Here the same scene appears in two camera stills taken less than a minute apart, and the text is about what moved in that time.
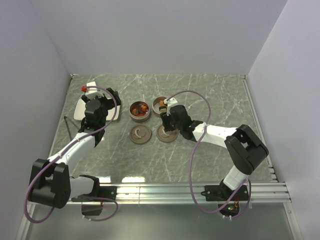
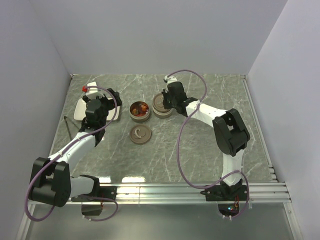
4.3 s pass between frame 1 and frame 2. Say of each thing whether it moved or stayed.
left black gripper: stayed
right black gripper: moved
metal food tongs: stayed
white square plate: stayed
